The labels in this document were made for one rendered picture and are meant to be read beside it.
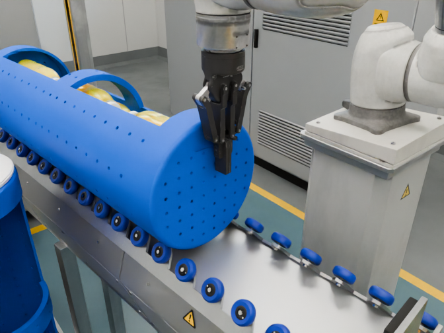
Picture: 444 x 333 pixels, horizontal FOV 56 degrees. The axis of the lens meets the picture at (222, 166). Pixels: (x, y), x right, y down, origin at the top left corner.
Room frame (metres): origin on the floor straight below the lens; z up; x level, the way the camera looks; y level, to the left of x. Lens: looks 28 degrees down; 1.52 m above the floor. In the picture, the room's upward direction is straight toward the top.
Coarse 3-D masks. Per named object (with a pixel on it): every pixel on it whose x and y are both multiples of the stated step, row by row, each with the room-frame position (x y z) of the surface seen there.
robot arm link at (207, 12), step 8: (200, 0) 0.69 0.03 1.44; (208, 0) 0.68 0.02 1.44; (216, 0) 0.67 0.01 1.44; (224, 0) 0.66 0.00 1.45; (232, 0) 0.66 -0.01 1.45; (240, 0) 0.65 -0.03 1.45; (200, 8) 0.69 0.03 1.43; (208, 8) 0.68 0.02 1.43; (216, 8) 0.68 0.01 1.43; (224, 8) 0.68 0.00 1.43; (232, 8) 0.67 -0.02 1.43; (240, 8) 0.67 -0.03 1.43; (248, 8) 0.66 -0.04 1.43
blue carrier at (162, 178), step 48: (0, 96) 1.11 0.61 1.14; (48, 96) 0.96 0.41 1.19; (48, 144) 0.90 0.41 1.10; (96, 144) 0.77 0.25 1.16; (144, 144) 0.70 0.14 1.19; (192, 144) 0.69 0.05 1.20; (240, 144) 0.78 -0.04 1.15; (96, 192) 0.77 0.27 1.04; (144, 192) 0.64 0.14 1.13; (192, 192) 0.69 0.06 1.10; (240, 192) 0.79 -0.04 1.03; (192, 240) 0.69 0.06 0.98
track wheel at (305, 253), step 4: (304, 248) 0.66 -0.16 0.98; (308, 248) 0.66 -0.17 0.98; (300, 252) 0.67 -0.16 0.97; (304, 252) 0.65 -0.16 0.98; (308, 252) 0.65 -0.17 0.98; (312, 252) 0.65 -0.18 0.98; (304, 256) 0.66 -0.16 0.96; (308, 256) 0.64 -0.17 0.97; (312, 256) 0.64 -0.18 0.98; (316, 256) 0.64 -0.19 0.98; (312, 260) 0.64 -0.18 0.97; (316, 260) 0.64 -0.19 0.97; (320, 260) 0.65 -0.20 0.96; (316, 264) 0.64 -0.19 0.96
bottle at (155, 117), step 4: (140, 112) 0.86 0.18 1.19; (144, 112) 0.85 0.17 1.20; (148, 112) 0.85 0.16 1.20; (152, 112) 0.85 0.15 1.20; (156, 112) 0.85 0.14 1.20; (140, 116) 0.84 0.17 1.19; (144, 116) 0.84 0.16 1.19; (148, 116) 0.83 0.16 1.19; (152, 116) 0.83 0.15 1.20; (156, 116) 0.83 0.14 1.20; (160, 116) 0.82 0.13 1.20; (164, 116) 0.82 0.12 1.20; (148, 120) 0.82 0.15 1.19; (152, 120) 0.82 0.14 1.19; (156, 120) 0.81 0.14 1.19; (160, 120) 0.81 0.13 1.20; (164, 120) 0.80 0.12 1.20; (156, 124) 0.80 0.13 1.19; (160, 124) 0.79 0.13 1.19
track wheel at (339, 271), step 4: (336, 268) 0.61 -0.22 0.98; (340, 268) 0.60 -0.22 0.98; (344, 268) 0.60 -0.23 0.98; (332, 272) 0.61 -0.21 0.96; (336, 272) 0.60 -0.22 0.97; (340, 272) 0.60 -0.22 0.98; (344, 272) 0.59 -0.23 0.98; (348, 272) 0.59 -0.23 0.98; (336, 276) 0.62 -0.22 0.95; (340, 276) 0.59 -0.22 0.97; (344, 276) 0.59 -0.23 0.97; (348, 276) 0.59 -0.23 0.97; (352, 276) 0.59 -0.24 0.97; (344, 280) 0.60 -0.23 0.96; (348, 280) 0.59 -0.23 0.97; (352, 280) 0.59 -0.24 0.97; (352, 284) 0.59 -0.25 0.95
